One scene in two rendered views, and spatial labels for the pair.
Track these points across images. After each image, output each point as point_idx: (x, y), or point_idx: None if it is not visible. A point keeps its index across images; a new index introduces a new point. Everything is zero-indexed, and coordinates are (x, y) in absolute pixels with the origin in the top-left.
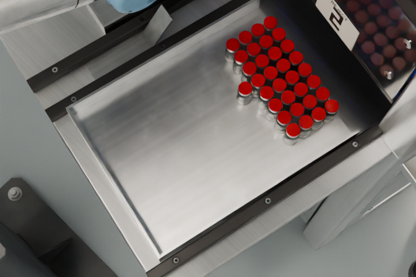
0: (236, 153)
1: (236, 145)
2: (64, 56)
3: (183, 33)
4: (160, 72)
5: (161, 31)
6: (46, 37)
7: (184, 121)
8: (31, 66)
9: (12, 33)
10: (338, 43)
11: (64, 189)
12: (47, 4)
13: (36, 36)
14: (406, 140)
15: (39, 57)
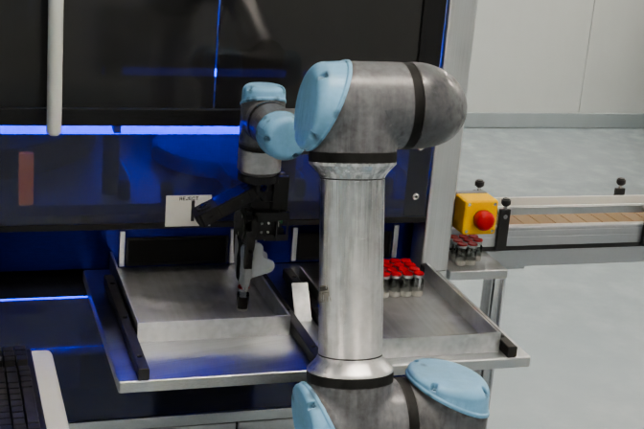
0: (420, 311)
1: (413, 310)
2: (296, 352)
3: (310, 300)
4: None
5: (308, 300)
6: (272, 355)
7: (383, 322)
8: (297, 366)
9: (259, 368)
10: None
11: None
12: None
13: (268, 359)
14: (446, 238)
15: (290, 361)
